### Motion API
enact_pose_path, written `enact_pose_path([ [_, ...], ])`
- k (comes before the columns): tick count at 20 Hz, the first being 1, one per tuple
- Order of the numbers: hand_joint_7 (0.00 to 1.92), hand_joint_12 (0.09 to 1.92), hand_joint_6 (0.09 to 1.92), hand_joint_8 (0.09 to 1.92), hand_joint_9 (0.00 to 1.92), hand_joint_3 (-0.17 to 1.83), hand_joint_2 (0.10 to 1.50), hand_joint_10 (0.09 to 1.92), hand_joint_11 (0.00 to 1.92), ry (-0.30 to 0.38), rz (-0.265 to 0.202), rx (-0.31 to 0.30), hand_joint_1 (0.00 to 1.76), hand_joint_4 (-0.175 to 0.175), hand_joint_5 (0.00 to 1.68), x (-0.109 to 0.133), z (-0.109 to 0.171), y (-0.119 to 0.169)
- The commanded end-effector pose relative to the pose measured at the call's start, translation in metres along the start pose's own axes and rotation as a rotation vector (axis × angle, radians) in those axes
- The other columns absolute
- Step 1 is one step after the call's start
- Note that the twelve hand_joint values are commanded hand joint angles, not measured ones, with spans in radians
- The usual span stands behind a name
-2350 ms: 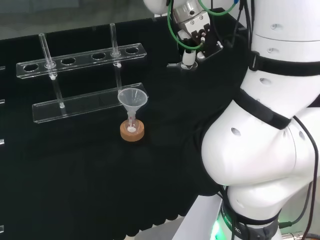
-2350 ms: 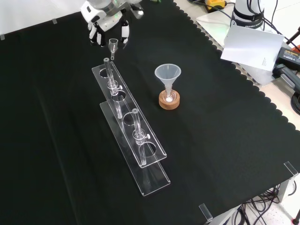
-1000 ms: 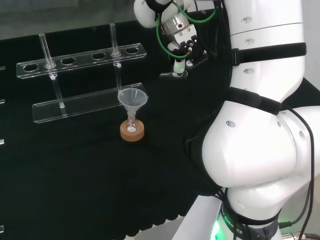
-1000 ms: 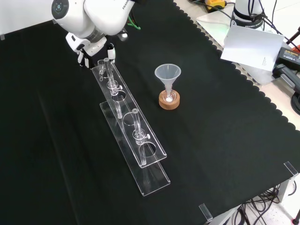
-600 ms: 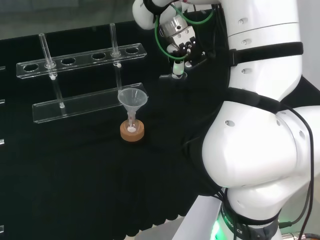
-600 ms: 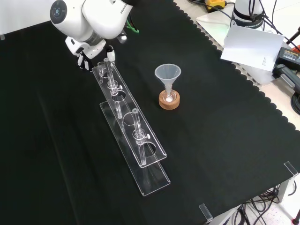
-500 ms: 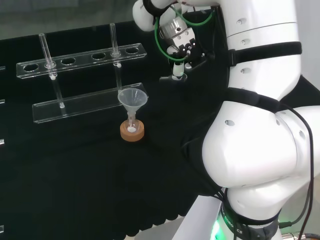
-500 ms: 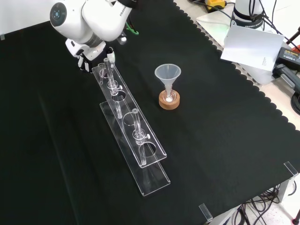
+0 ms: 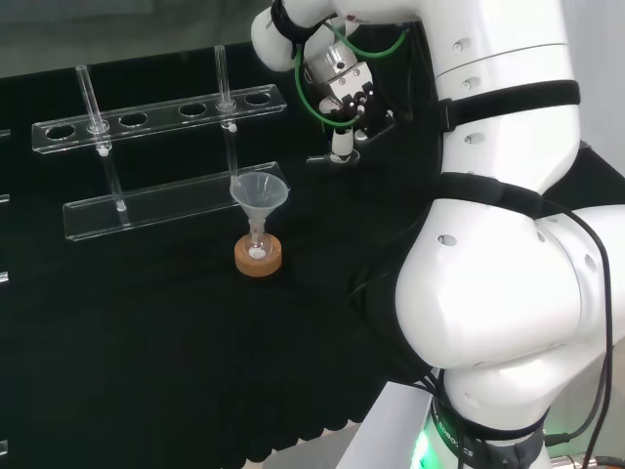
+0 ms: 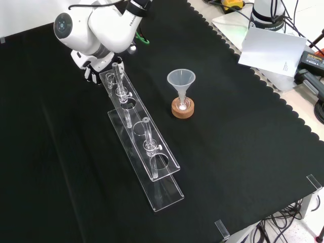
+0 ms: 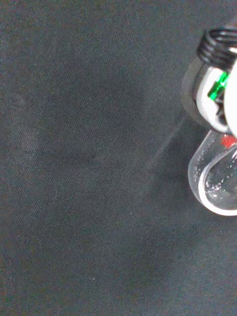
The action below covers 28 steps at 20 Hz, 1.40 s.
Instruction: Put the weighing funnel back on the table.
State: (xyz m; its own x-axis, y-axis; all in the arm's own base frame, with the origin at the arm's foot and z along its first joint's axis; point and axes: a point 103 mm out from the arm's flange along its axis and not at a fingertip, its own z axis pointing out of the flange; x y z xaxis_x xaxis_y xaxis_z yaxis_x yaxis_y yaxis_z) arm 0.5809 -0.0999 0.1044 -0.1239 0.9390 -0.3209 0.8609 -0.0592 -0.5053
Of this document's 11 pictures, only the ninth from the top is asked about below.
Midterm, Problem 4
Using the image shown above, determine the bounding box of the clear acrylic funnel stand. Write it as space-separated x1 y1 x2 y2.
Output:
31 44 293 242

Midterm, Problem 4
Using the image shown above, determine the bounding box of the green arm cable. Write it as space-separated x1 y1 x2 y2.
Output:
293 18 409 131

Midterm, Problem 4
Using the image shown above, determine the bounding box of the small round-bottom glass flask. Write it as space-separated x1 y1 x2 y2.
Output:
245 228 271 262

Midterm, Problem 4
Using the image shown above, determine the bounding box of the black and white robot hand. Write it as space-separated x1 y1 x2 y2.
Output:
316 61 396 164

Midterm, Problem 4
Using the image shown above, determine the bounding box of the translucent plastic funnel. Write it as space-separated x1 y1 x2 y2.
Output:
229 171 292 240

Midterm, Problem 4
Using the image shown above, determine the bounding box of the cork ring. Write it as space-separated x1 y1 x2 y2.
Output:
233 234 284 280

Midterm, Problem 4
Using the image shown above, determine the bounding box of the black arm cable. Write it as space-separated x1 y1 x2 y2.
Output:
536 193 614 469

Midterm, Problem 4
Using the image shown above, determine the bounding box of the pale white board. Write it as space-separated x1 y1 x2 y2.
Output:
335 380 438 469

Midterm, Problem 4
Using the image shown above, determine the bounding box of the black table cloth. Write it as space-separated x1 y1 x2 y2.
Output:
0 41 625 464

